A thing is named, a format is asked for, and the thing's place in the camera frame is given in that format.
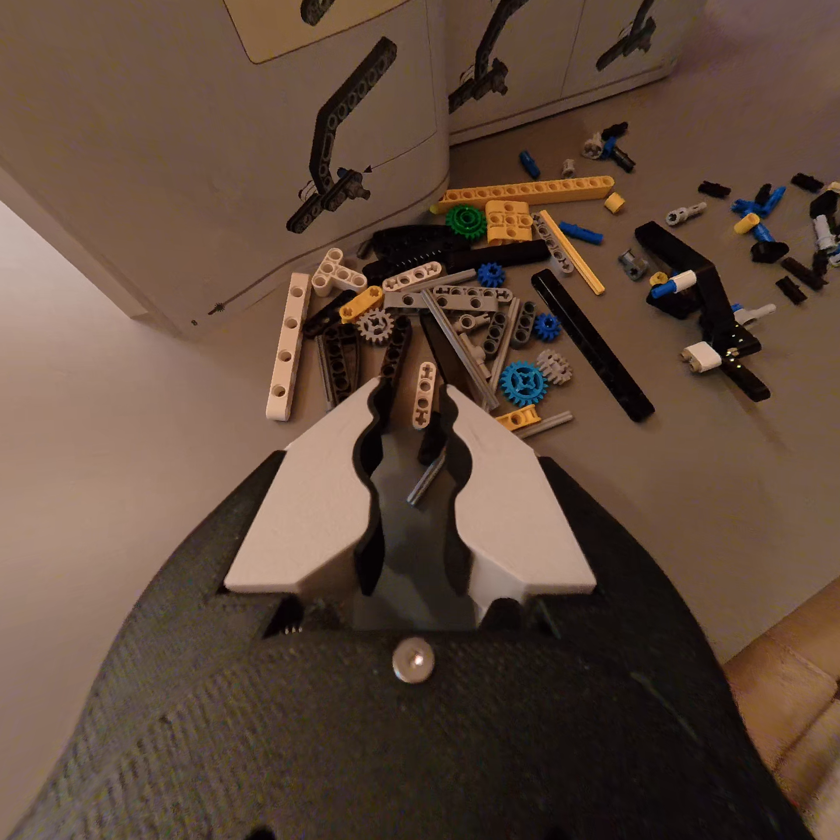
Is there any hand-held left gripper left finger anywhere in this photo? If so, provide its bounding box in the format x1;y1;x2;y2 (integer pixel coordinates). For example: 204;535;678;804
223;376;396;601

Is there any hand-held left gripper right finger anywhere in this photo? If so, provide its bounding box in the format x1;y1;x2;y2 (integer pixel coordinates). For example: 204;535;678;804
443;382;598;623

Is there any short white lego beam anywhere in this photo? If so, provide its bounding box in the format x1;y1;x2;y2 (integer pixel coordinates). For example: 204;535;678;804
411;360;437;431

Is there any pile of mixed lego pieces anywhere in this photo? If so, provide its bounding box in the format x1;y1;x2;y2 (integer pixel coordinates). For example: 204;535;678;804
302;210;608;506

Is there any large blue lego gear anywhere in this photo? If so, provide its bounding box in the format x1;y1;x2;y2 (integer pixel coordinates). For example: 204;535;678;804
499;360;549;408

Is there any long white lego beam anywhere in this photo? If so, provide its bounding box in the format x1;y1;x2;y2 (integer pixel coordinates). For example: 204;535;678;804
264;271;312;422

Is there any long black lego beam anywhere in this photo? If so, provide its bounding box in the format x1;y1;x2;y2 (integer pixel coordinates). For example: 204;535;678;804
530;268;656;424

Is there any white angled lego beam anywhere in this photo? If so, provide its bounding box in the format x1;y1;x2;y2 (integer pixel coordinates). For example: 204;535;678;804
310;247;368;298

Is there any green lego gear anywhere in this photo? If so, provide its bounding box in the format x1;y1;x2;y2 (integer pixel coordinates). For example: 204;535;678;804
445;203;490;240

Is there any long yellow lego beam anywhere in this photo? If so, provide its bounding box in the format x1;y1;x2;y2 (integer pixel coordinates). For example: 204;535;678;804
436;175;616;214

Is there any scatter of small lego pins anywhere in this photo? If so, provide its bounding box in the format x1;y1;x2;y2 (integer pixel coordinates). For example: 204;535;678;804
618;172;840;306

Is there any open lego instruction booklet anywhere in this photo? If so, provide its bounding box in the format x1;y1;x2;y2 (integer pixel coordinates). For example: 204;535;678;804
0;0;706;342

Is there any tan leather seat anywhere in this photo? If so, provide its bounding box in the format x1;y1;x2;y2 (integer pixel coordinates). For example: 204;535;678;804
722;577;840;840

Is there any black and blue pin cluster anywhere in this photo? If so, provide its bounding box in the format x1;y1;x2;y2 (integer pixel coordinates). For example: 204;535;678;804
581;121;636;173

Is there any yellow square lego frame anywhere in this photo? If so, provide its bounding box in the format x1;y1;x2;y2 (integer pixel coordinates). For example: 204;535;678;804
484;200;534;245

